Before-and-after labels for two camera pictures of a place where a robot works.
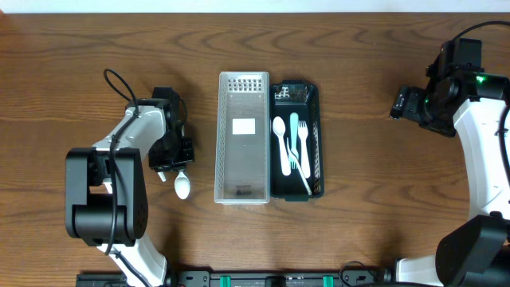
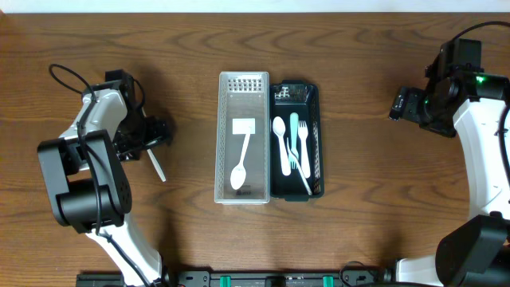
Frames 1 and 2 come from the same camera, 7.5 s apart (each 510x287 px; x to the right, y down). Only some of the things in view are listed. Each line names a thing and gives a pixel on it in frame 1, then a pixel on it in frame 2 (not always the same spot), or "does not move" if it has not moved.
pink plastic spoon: x=279 y=127 does not move
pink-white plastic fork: x=303 y=132 does not move
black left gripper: x=168 y=162 → x=153 y=130
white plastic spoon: x=182 y=184 → x=238 y=173
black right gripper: x=409 y=104 does not move
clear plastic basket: x=242 y=161 does not move
